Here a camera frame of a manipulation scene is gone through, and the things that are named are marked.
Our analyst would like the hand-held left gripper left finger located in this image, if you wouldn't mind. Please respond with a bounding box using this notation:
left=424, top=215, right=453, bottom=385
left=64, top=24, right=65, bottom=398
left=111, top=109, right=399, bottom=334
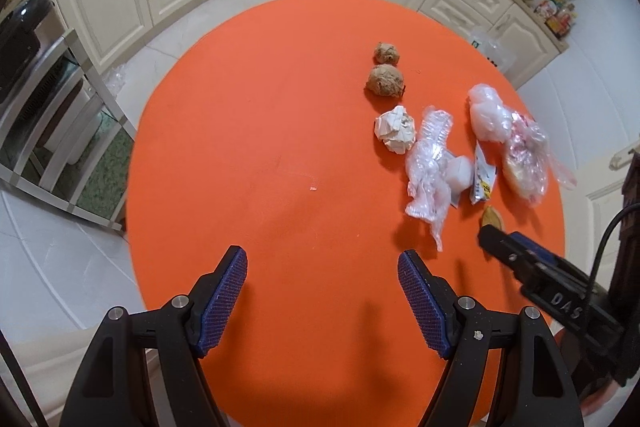
left=60, top=246, right=248, bottom=427

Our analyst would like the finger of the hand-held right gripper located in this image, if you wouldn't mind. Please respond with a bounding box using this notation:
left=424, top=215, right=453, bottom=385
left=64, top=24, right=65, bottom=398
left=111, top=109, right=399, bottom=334
left=477, top=225, right=539, bottom=288
left=510, top=232, right=587, bottom=281

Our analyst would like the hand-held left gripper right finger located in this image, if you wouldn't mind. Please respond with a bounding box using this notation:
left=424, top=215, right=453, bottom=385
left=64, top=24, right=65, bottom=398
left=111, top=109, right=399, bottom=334
left=397, top=249, right=586, bottom=427

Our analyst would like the clear plastic floor bag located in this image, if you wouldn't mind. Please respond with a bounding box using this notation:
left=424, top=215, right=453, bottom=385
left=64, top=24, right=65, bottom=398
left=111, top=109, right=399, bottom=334
left=102, top=64, right=129, bottom=100

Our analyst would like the white crumpled paper ball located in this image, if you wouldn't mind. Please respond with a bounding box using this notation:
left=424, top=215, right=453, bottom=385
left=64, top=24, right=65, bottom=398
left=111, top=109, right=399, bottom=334
left=374, top=105, right=417, bottom=154

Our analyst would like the brown fruit peel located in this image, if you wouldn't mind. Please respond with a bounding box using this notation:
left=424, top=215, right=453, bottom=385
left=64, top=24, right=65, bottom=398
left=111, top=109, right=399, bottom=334
left=481, top=205, right=505, bottom=229

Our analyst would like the white plastic bag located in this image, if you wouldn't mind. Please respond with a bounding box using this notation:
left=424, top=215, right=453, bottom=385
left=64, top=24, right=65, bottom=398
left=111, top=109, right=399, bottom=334
left=468, top=83, right=516, bottom=143

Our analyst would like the group of condiment bottles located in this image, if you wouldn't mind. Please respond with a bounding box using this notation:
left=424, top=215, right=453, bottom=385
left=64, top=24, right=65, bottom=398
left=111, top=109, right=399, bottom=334
left=533, top=0, right=577, bottom=40

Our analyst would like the large brown fibrous ball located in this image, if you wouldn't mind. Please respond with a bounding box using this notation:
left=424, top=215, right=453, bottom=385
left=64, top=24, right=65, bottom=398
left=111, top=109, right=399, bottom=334
left=366, top=65, right=405, bottom=98

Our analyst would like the yellow white wrapper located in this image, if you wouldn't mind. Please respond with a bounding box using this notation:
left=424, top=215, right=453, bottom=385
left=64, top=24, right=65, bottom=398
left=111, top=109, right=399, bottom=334
left=470, top=142, right=499, bottom=206

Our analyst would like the cream panel door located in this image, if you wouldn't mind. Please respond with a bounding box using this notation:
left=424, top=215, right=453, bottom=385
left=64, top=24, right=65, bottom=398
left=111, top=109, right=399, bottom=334
left=582, top=142, right=640, bottom=279

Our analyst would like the black air fryer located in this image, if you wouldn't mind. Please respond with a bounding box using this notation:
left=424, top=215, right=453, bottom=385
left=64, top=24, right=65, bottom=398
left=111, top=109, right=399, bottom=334
left=0, top=0, right=57, bottom=102

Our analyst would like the small brown fibrous ball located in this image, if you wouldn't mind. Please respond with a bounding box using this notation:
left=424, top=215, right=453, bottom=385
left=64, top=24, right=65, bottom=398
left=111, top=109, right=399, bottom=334
left=374, top=41, right=402, bottom=66

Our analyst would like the dark brown object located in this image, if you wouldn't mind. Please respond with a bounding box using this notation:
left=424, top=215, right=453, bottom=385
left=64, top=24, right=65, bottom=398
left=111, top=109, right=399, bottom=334
left=620, top=152, right=640, bottom=299

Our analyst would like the clear pink plastic bag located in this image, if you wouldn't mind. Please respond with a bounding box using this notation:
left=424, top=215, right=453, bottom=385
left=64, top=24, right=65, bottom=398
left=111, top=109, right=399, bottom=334
left=501, top=113, right=577, bottom=208

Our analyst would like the white crumpled tissue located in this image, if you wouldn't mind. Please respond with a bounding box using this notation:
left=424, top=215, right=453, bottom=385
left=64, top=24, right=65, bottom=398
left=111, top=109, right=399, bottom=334
left=446, top=155, right=475, bottom=208

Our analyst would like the metal storage rack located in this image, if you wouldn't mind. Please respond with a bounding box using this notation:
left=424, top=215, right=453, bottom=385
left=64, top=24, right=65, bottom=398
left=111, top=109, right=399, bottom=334
left=0, top=29, right=139, bottom=234

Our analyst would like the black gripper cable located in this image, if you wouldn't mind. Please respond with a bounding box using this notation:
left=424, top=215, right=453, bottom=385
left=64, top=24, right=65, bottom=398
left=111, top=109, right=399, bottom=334
left=594, top=202, right=640, bottom=284

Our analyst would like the clear crumpled plastic wrap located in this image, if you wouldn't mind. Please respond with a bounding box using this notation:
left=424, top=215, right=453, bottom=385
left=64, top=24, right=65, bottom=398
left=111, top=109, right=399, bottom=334
left=404, top=106, right=475, bottom=254

